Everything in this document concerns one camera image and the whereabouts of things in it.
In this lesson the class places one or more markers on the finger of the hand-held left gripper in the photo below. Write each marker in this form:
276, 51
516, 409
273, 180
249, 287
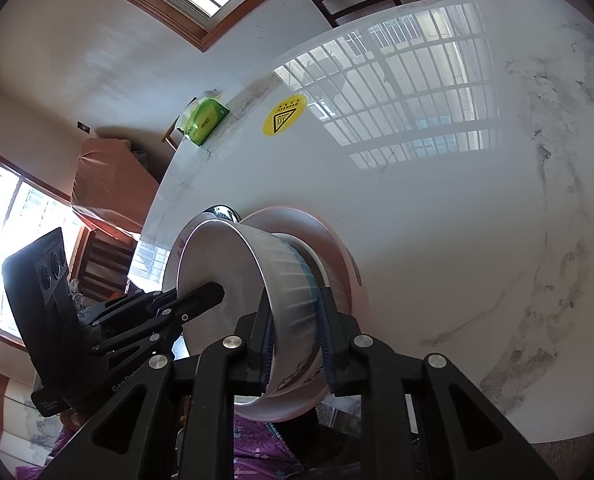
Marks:
142, 340
197, 300

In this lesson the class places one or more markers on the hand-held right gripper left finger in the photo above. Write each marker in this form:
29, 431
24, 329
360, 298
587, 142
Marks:
268, 355

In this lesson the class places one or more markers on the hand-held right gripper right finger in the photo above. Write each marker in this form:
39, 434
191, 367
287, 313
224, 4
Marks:
325, 340

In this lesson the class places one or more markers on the white ribbed bowl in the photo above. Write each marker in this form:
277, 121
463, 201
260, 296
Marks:
227, 270

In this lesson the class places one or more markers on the pink bowl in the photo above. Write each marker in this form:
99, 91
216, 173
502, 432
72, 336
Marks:
342, 270

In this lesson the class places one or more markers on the dark wooden slatted bench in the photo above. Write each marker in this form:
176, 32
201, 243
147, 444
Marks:
107, 265

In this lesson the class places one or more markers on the shiny metal object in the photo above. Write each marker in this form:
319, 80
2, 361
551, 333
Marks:
222, 212

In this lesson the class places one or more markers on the purple patterned clothing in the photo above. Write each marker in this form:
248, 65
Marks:
277, 450

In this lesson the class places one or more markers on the orange wrapped furniture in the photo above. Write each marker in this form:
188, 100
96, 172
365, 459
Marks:
112, 180

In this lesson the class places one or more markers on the light wooden chair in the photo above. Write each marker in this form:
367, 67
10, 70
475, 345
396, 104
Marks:
172, 135

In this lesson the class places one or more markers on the green tissue pack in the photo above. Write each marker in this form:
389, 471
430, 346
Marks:
204, 120

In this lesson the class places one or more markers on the round yellow warning sticker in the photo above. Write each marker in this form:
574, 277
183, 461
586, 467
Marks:
284, 115

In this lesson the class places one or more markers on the side window with wooden frame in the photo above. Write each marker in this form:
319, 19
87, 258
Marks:
12, 240

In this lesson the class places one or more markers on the dark wall switch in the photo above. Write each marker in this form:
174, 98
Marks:
84, 127

